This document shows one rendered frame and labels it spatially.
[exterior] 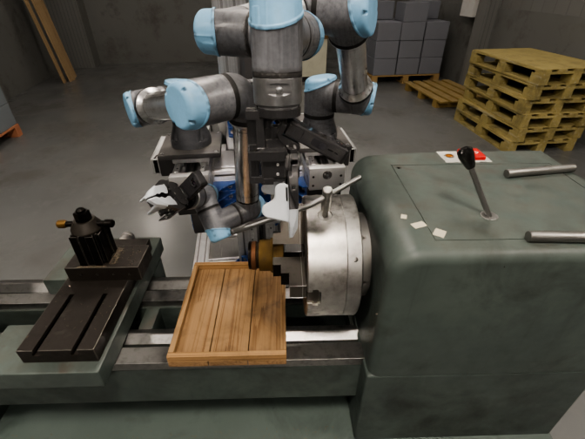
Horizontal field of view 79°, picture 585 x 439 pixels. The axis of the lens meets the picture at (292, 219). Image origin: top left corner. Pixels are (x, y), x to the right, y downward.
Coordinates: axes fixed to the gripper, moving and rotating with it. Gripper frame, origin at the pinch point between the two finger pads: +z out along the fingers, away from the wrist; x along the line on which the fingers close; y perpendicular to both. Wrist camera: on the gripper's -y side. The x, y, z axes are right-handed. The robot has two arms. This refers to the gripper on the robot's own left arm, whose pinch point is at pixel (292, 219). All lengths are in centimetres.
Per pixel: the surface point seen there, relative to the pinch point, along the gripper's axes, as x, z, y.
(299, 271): -13.2, 21.0, -2.6
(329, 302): -6.1, 25.3, -9.0
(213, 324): -19, 42, 21
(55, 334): -12, 34, 57
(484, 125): -370, 72, -276
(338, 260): -7.4, 14.7, -10.7
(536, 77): -309, 9, -280
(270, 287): -32, 40, 4
